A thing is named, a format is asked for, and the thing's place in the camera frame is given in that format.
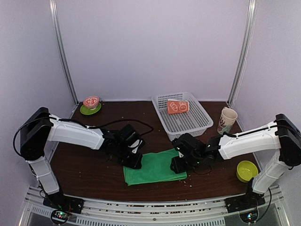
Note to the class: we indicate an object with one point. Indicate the aluminium frame post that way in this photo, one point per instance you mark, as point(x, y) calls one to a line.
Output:
point(243, 53)
point(61, 50)

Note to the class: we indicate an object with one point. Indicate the left aluminium frame post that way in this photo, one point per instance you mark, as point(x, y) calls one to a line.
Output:
point(61, 50)

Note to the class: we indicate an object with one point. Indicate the front aluminium rail base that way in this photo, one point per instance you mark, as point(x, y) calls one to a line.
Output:
point(205, 212)

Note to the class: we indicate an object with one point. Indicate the right aluminium frame post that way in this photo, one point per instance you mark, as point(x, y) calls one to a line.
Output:
point(243, 53)

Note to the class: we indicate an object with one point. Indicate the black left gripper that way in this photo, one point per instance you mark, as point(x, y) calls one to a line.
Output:
point(136, 163)

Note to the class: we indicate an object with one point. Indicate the orange bunny pattern towel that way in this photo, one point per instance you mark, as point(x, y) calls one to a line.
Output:
point(177, 106)

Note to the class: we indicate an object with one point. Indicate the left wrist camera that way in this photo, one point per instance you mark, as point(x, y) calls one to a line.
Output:
point(136, 145)

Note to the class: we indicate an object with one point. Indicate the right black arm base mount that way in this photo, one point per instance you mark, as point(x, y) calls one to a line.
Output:
point(246, 201)

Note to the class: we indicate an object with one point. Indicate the lime green bowl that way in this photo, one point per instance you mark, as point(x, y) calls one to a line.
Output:
point(246, 170)

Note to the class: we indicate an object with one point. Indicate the red patterned ceramic bowl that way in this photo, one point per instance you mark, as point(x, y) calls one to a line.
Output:
point(91, 102)

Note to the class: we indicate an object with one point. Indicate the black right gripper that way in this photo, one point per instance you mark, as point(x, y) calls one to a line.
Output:
point(178, 167)

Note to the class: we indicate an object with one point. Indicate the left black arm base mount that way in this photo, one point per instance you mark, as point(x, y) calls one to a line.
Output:
point(64, 204)

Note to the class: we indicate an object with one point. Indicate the cream patterned ceramic mug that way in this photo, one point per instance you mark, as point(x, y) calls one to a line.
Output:
point(227, 119)

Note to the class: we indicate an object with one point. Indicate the white plastic mesh basket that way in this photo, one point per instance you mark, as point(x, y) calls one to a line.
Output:
point(194, 122)

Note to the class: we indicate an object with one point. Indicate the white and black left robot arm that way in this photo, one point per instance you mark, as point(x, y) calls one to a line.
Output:
point(43, 126)

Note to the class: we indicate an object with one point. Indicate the green saucer plate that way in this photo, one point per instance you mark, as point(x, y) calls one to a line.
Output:
point(86, 111)

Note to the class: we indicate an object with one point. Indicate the green microfiber towel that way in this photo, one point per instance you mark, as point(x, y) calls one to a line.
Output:
point(155, 168)

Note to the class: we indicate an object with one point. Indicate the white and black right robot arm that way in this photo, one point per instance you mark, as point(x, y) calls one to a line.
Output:
point(281, 135)

